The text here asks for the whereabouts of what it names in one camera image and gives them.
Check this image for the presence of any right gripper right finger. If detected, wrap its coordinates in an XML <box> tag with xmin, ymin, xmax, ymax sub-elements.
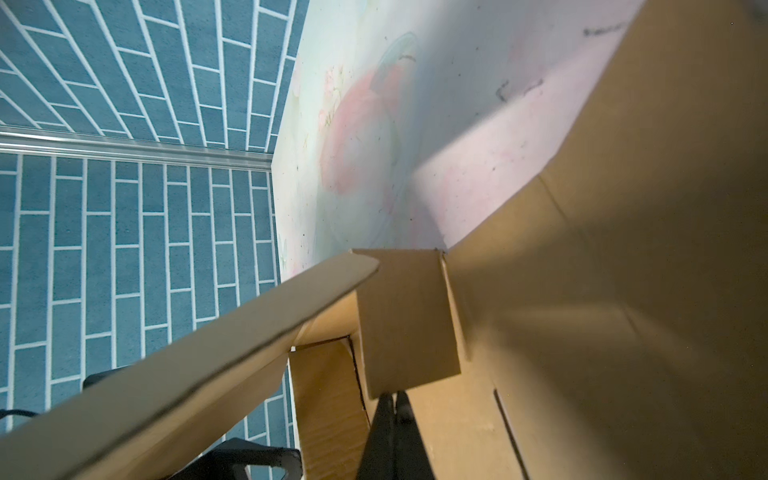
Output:
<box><xmin>394</xmin><ymin>391</ymin><xmax>435</xmax><ymax>480</ymax></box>

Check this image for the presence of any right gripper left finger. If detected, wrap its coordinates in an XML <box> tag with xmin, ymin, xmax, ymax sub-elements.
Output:
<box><xmin>356</xmin><ymin>393</ymin><xmax>395</xmax><ymax>480</ymax></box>

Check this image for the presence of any brown cardboard paper box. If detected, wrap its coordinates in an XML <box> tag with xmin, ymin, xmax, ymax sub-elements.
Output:
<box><xmin>1</xmin><ymin>1</ymin><xmax>767</xmax><ymax>479</ymax></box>

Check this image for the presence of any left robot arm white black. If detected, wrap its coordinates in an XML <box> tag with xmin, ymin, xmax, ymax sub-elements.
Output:
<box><xmin>171</xmin><ymin>438</ymin><xmax>303</xmax><ymax>479</ymax></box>

